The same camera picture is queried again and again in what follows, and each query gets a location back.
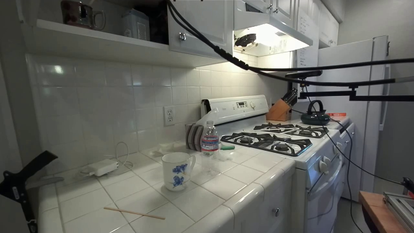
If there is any clear plastic water bottle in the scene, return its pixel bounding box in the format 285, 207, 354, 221
201, 121, 220, 175

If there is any white counter cabinet door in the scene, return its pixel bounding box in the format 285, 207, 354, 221
232, 172, 297, 233

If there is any white oven door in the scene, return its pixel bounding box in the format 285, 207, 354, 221
304, 152, 349, 233

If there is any white mug with blue flowers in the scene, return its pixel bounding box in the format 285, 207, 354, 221
162, 152, 197, 192

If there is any black stove burner grate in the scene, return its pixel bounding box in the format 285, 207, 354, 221
220, 132, 313, 157
254, 122, 330, 139

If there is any wooden knife block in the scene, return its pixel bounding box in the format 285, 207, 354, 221
266, 88, 298, 122

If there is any dark kettle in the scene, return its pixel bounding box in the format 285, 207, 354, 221
300, 100, 331, 126

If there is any white gas stove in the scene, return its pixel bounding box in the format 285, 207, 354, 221
201, 94, 356, 233

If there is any white range hood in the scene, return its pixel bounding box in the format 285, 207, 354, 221
233, 0, 314, 58

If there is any white power adapter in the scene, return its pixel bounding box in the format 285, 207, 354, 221
88, 159, 119, 177

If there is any translucent plastic container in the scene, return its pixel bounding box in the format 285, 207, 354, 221
122, 8, 151, 42

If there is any white paper list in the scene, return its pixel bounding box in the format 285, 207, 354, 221
296, 9, 320, 69

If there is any thin wooden stick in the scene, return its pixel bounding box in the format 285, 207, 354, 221
103, 207, 166, 220

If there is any row of white upper cabinets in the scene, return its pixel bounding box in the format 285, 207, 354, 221
259, 0, 340, 50

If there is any white refrigerator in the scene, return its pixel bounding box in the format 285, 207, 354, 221
316, 35, 390, 202

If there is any dark patterned mug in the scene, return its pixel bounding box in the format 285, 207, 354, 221
60, 0, 106, 31

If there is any wooden table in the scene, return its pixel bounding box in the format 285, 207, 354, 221
358, 190, 414, 233

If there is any stand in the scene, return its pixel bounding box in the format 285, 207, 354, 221
0, 150, 64, 233

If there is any white wall socket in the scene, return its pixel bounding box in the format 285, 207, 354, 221
163, 106, 176, 127

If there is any thick black cable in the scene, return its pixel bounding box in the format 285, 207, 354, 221
166, 0, 414, 88

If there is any white cable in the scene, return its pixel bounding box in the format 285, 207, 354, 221
77, 141, 134, 179

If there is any white wall cabinet door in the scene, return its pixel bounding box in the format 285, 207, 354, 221
167, 0, 234, 60

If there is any white wall cabinet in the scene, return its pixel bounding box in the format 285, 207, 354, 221
16, 0, 234, 69

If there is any white oven door handle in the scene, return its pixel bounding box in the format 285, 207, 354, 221
307, 155, 344, 198

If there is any thin black cable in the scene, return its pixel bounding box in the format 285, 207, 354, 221
290, 83, 405, 233

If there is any aluminium frame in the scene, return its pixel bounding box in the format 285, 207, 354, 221
383, 191, 414, 233

